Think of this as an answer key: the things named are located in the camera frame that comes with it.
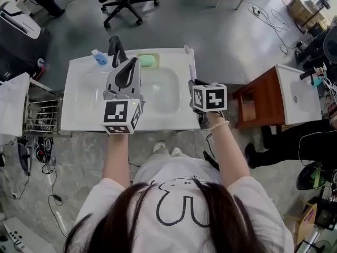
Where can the white control device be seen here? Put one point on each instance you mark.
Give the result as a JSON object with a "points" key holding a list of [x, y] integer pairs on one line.
{"points": [[18, 236]]}

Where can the cardboard boxes stack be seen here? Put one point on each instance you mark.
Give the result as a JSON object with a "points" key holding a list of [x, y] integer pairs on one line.
{"points": [[305, 12]]}

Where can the green soap on dish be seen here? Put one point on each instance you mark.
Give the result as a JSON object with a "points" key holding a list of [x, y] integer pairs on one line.
{"points": [[157, 57]]}

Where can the white power strip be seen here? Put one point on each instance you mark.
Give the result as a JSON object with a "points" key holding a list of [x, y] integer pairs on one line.
{"points": [[255, 10]]}

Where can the white cloth sheet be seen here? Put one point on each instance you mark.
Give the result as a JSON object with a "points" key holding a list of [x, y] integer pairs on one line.
{"points": [[13, 104]]}

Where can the wooden cabinet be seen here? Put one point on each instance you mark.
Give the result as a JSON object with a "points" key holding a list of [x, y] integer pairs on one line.
{"points": [[252, 96]]}

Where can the person's right forearm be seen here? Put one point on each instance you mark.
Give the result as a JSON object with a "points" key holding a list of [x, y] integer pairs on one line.
{"points": [[229, 151]]}

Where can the teal cup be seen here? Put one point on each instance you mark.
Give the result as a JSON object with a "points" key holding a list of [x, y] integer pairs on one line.
{"points": [[317, 82]]}

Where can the person's white printed shirt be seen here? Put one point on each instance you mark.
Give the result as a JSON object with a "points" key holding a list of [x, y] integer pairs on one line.
{"points": [[147, 178]]}

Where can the open cardboard box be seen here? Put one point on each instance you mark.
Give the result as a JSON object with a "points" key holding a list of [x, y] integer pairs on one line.
{"points": [[306, 217]]}

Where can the person's left forearm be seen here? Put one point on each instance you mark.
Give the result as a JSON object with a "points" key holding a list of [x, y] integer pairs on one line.
{"points": [[116, 157]]}

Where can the person's white shoe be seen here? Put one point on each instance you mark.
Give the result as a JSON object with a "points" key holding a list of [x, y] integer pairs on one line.
{"points": [[159, 146], [176, 151]]}

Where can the green soap bar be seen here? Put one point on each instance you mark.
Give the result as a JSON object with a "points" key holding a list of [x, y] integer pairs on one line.
{"points": [[147, 60]]}

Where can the purple and white toothbrush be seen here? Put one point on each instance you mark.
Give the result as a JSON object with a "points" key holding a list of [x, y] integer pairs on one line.
{"points": [[190, 62]]}

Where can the person's beige trousers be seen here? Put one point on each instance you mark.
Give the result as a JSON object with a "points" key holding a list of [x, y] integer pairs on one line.
{"points": [[158, 158]]}

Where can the small black faucet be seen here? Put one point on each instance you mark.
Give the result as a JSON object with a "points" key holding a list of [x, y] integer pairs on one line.
{"points": [[306, 75]]}

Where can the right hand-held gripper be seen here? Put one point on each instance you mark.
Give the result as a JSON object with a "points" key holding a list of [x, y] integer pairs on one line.
{"points": [[210, 97]]}

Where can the black and green helmet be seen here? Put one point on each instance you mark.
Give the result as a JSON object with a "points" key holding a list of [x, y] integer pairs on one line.
{"points": [[312, 176]]}

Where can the black floor fan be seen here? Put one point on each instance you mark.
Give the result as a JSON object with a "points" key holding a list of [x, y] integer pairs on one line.
{"points": [[331, 43]]}

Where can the small white washbasin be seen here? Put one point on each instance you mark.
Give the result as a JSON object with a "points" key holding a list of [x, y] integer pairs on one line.
{"points": [[302, 99]]}

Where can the small blue bottle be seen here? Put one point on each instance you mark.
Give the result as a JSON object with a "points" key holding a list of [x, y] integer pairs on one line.
{"points": [[99, 58]]}

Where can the white box appliance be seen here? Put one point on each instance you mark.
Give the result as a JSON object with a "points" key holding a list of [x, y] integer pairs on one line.
{"points": [[21, 22]]}

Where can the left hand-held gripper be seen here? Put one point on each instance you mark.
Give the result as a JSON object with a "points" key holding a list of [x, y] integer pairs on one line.
{"points": [[116, 112]]}

